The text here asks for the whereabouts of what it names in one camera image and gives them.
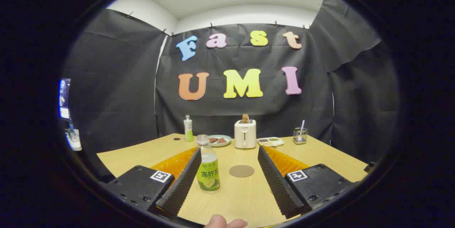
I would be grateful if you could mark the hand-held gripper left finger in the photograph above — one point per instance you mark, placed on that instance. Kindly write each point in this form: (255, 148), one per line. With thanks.
(183, 182)

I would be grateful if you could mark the green label juice bottle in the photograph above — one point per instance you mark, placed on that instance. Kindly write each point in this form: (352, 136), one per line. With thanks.
(208, 178)

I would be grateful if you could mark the small white green capped bottle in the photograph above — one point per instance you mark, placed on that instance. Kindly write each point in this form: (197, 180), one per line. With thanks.
(188, 128)

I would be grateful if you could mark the black object at table edge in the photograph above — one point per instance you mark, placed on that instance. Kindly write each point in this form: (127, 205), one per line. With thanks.
(369, 167)

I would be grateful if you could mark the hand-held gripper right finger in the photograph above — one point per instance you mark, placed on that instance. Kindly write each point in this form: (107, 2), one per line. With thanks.
(275, 182)

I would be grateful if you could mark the pale green plate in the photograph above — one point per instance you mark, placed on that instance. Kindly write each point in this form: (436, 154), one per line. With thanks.
(227, 141)

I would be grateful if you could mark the wooden table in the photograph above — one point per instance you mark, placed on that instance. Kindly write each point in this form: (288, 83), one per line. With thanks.
(238, 199)

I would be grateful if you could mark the bread slice in toaster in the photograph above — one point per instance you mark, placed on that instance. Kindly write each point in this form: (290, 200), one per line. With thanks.
(245, 117)

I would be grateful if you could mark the white compartment food tray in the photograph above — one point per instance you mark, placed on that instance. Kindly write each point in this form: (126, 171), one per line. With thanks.
(271, 142)

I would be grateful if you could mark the computer monitor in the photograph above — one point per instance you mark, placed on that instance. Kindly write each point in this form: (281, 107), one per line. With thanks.
(64, 96)

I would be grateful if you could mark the round brown coaster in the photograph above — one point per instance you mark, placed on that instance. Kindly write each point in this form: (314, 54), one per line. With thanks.
(241, 171)

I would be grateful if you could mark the white toaster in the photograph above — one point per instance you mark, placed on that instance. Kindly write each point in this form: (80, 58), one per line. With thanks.
(245, 135)

